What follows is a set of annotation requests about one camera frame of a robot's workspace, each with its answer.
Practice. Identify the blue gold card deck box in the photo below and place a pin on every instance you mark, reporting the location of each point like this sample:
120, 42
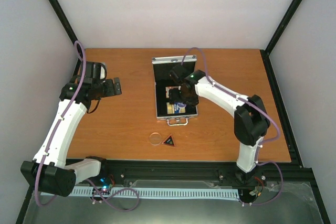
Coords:
172, 108

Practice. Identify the light blue cable duct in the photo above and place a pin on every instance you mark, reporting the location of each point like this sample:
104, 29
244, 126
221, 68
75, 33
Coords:
170, 193

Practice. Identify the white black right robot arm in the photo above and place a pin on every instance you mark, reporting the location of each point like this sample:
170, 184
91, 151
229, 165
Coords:
250, 118

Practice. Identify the black aluminium frame rail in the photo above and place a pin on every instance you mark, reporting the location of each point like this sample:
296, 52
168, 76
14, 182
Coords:
222, 174

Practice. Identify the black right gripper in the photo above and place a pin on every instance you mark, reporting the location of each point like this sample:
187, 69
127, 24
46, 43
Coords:
175, 98

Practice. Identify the red yellow card deck box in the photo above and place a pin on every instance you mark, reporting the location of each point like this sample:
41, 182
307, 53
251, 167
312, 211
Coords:
169, 88

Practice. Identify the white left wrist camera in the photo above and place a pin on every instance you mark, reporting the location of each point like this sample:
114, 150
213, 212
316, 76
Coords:
103, 71

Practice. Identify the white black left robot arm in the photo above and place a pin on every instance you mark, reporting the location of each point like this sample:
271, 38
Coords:
65, 129

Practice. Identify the purple round blind button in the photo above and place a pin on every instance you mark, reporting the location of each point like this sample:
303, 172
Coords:
181, 105

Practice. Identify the clear round dealer button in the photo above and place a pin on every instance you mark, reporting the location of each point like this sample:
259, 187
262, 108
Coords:
155, 138

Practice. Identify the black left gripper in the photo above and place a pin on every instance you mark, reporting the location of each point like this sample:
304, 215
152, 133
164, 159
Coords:
111, 89

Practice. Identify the aluminium poker case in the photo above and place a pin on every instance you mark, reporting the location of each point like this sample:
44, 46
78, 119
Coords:
161, 69

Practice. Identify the red black triangular chip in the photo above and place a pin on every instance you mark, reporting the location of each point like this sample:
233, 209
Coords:
169, 141

